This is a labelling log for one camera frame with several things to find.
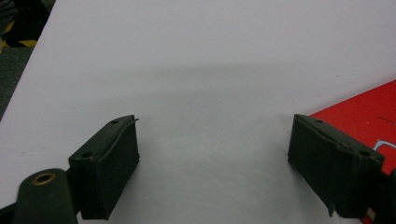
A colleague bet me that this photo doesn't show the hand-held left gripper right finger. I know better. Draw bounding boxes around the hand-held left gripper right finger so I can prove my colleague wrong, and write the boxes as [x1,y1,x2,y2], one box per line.
[287,113,386,219]

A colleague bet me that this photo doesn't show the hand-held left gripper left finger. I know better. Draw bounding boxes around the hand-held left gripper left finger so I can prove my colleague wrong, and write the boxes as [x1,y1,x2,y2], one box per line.
[67,114,140,221]

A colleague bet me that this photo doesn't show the red book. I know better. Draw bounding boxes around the red book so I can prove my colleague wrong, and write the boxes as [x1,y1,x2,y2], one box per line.
[309,79,396,224]

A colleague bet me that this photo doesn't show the black stand base striped tape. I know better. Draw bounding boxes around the black stand base striped tape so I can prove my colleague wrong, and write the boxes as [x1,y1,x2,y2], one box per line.
[0,0,58,49]

